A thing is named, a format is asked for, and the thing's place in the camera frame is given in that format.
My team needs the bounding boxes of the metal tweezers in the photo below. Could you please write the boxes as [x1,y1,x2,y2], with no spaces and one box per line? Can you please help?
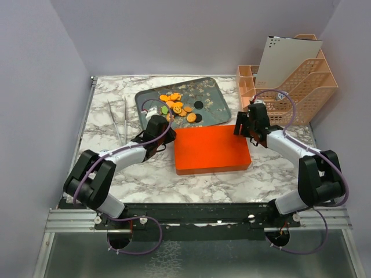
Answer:
[107,97,128,146]

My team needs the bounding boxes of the orange metal tin lid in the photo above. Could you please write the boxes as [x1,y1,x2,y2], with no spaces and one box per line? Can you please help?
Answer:
[174,125,252,164]

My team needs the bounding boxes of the orange cookie tin box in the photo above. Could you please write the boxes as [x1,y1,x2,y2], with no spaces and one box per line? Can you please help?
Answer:
[175,158,252,175]

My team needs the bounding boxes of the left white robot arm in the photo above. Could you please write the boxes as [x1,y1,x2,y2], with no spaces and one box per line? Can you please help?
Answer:
[63,107,176,229]

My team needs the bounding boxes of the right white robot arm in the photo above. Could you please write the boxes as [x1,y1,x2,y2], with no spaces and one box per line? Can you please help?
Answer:
[234,103,349,226]

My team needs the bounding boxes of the green round cookie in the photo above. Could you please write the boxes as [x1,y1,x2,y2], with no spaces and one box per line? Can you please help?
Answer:
[161,106,169,115]

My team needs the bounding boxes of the orange lotus slice cookie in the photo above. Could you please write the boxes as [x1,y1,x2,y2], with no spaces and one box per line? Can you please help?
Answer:
[172,106,183,115]

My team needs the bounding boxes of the orange round cracker cookie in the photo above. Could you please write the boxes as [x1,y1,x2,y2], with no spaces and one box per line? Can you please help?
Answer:
[186,113,197,123]

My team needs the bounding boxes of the round patterned tape roll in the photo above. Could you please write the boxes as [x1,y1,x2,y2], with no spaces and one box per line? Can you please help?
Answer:
[275,90,288,101]

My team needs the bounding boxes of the orange flower cookie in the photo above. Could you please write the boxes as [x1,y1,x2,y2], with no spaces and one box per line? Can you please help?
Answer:
[170,92,181,101]

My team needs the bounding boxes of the black round cookie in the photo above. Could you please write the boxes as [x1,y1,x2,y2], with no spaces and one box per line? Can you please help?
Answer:
[195,114,202,123]
[194,101,203,109]

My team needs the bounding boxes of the floral dark serving tray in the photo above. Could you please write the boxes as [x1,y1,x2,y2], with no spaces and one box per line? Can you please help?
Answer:
[134,77,231,129]

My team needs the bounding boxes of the peach plastic desk organizer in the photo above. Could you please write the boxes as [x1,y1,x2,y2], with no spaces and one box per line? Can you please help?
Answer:
[237,34,338,125]

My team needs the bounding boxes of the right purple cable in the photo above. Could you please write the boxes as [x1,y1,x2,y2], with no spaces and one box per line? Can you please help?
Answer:
[250,89,350,255]

